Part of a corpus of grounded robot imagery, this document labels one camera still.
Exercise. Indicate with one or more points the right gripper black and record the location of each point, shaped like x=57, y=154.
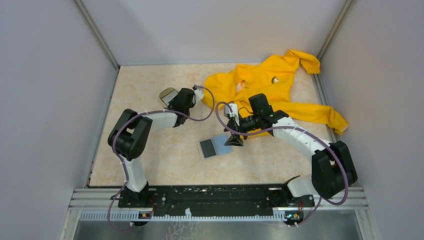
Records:
x=235, y=140

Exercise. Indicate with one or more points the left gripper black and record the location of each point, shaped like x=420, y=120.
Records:
x=171, y=102

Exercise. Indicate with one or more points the beige oval card tray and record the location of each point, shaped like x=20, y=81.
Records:
x=167, y=95

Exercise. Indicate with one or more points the black card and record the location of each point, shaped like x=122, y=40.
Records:
x=207, y=148

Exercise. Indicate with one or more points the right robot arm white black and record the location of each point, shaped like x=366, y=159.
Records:
x=332, y=167

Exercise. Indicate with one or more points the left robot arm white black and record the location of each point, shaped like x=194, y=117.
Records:
x=130, y=134

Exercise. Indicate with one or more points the yellow jacket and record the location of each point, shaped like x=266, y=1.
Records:
x=274, y=77

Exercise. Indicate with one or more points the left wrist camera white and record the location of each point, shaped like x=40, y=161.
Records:
x=198, y=93

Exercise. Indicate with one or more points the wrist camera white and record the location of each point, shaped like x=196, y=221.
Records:
x=198, y=93
x=231, y=112

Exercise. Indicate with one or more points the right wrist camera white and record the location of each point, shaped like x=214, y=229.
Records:
x=231, y=112

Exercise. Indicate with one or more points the aluminium front rail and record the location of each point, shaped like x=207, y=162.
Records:
x=102, y=204

